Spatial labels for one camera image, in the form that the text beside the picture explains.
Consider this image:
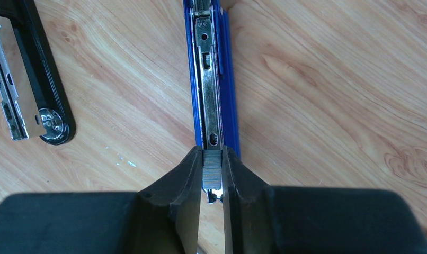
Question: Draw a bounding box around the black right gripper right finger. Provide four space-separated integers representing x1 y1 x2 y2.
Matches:
222 147 427 253

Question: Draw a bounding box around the black stapler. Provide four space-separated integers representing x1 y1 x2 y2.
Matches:
0 1 76 146

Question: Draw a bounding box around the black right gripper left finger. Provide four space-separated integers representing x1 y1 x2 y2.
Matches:
0 147 202 253

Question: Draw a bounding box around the blue stapler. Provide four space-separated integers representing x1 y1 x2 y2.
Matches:
183 1 241 204

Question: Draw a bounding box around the silver staple strip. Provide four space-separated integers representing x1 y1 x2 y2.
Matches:
202 150 223 191

